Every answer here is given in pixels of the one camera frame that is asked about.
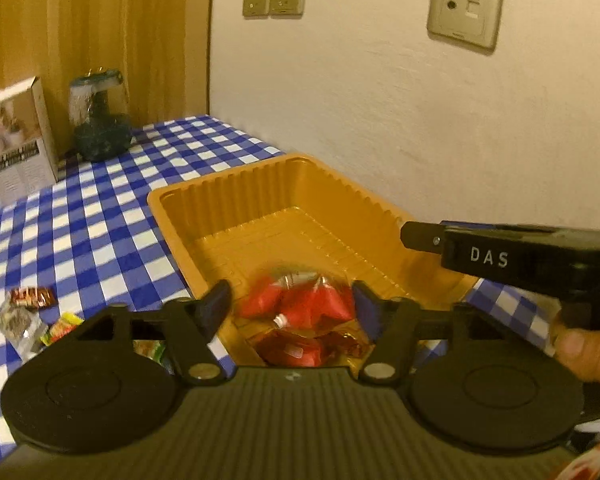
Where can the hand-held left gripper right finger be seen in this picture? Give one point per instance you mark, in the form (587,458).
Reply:
(367,310)

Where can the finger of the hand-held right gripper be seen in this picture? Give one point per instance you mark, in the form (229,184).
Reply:
(422,237)

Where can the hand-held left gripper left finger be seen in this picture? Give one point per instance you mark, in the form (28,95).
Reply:
(215,305)

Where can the dark red foil candy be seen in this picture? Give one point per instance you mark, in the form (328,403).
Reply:
(344,341)

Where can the clear bag of red candies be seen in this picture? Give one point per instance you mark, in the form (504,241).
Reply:
(300,300)

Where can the green snack packet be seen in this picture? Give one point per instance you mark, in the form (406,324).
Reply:
(152,350)

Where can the orange plastic tray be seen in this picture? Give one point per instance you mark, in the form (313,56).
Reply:
(290,200)

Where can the yellow snack packet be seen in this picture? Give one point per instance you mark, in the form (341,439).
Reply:
(60,331)

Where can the brown red candy packet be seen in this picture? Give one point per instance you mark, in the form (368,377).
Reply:
(31,298)

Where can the silver snack packet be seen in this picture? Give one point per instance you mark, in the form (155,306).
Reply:
(14,325)

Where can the person's right hand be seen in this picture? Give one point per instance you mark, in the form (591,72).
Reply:
(587,355)

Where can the blue white checkered tablecloth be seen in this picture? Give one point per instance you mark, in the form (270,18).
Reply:
(90,220)

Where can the red white patterned clothing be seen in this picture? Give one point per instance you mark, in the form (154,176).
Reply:
(592,462)

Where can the green glass jar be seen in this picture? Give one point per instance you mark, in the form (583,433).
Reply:
(100,120)

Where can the white printed carton box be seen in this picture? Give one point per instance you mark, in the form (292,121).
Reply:
(17,150)

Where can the beige wall data socket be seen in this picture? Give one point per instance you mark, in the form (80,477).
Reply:
(464,7)

